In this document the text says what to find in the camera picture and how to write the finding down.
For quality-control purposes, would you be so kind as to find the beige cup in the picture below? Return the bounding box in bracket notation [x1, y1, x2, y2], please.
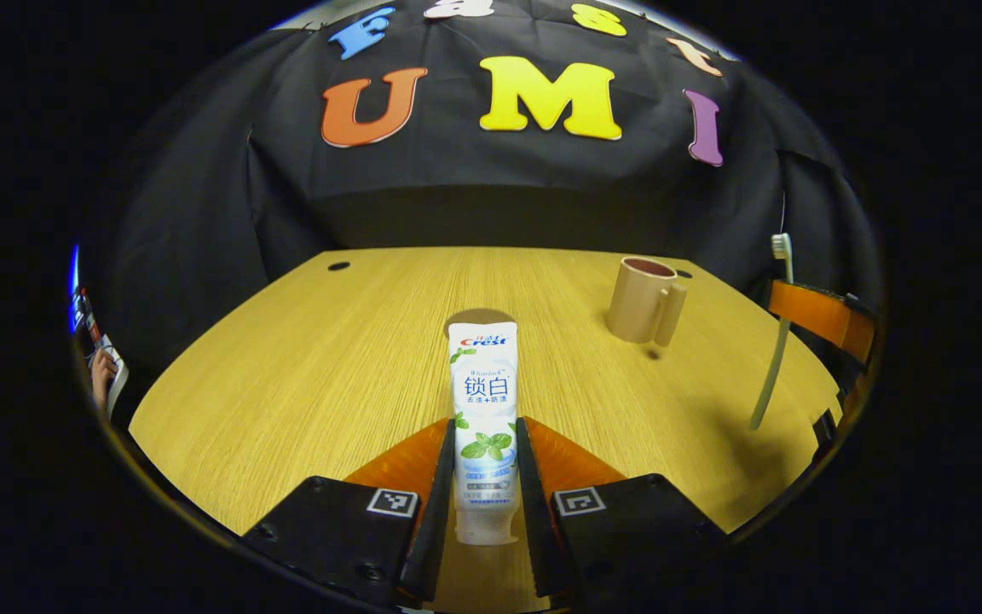
[606, 256, 688, 348]

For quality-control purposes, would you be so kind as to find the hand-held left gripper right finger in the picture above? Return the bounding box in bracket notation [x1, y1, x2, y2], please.
[515, 416, 726, 602]

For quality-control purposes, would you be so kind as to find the wooden desktop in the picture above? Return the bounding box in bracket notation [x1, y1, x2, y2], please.
[129, 247, 841, 614]

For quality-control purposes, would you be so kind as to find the computer monitor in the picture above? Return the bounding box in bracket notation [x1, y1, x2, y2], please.
[69, 246, 83, 333]

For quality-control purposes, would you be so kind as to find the pale green toothbrush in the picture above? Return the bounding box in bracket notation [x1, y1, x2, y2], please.
[749, 233, 794, 432]

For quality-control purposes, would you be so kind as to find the white toothpaste tube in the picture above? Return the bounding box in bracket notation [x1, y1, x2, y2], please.
[447, 321, 520, 547]

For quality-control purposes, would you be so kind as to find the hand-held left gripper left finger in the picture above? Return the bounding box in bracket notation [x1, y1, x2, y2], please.
[240, 416, 458, 608]

